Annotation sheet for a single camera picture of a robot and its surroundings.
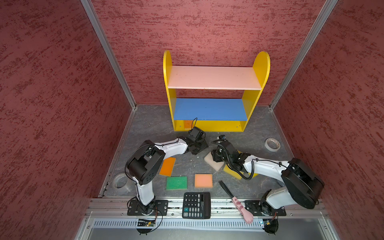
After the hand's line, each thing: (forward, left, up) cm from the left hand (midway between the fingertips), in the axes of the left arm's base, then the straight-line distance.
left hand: (205, 149), depth 92 cm
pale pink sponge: (-10, -7, -2) cm, 12 cm away
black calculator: (-31, +5, -1) cm, 32 cm away
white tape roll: (+6, -45, -3) cm, 46 cm away
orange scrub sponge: (+20, +12, -1) cm, 24 cm away
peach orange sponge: (-19, +2, -1) cm, 19 cm away
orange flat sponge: (-11, +23, -3) cm, 26 cm away
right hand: (-4, -5, 0) cm, 7 cm away
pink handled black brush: (-35, -20, -2) cm, 41 cm away
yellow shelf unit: (+17, -5, +15) cm, 23 cm away
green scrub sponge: (-20, +17, -2) cm, 26 cm away
